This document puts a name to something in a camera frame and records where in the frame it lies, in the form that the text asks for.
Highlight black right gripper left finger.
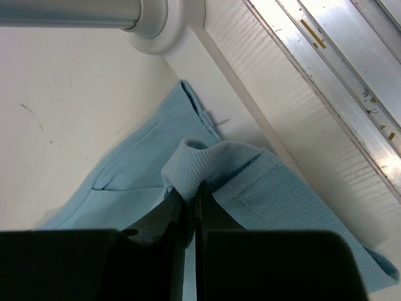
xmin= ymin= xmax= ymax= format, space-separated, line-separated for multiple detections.
xmin=1 ymin=190 xmax=185 ymax=300

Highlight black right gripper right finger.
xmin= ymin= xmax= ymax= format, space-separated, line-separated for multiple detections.
xmin=194 ymin=184 xmax=367 ymax=300

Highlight light blue trousers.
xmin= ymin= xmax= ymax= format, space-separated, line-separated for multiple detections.
xmin=42 ymin=81 xmax=400 ymax=293

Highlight white metal clothes rack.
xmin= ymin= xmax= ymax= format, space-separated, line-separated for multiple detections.
xmin=1 ymin=1 xmax=296 ymax=169

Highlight aluminium side rail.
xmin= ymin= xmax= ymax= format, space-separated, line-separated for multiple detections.
xmin=246 ymin=1 xmax=400 ymax=197

